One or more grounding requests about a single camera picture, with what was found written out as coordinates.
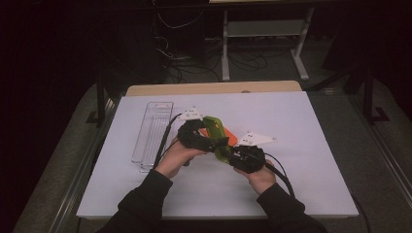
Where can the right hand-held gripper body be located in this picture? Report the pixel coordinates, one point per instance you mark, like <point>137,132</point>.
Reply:
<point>251,160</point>

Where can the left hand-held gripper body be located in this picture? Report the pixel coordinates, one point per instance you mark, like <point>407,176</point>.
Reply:
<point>189,134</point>

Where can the orange phone case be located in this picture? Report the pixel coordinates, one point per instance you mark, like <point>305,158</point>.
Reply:
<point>230,137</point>

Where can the green patterned phone case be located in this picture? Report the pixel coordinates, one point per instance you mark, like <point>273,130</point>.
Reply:
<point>215,127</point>

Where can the clear plastic container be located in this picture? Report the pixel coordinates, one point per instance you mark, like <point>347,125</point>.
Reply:
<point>152,136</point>

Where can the person's right hand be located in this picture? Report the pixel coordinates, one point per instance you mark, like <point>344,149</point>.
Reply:
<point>260,179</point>

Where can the person's left hand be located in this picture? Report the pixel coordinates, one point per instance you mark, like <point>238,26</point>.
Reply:
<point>175,158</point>

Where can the wooden table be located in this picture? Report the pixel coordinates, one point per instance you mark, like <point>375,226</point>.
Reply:
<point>210,87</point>

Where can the person's torso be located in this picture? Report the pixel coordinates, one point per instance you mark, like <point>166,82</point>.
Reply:
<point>213,226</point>

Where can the black metal stand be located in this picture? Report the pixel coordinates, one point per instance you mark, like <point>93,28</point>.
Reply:
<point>101,97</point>
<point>368,97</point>

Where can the white metal desk frame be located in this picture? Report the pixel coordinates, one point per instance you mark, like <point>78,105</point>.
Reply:
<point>265,28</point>

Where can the metal floor rail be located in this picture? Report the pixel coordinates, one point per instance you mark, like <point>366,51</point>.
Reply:
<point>81,181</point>
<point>388,161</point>

